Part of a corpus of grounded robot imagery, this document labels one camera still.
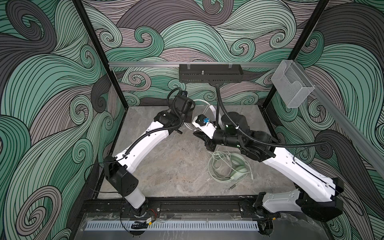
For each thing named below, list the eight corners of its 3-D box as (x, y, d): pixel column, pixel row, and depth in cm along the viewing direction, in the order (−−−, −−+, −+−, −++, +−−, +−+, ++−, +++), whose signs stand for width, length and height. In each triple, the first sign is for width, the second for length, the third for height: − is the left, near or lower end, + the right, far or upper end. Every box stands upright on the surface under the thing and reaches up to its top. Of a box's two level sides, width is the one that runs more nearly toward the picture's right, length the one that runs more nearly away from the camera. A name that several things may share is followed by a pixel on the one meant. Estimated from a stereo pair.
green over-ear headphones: (229, 183, 84) (233, 176, 76) (225, 160, 92) (228, 152, 84) (245, 183, 84) (251, 176, 76) (239, 160, 92) (244, 152, 84)
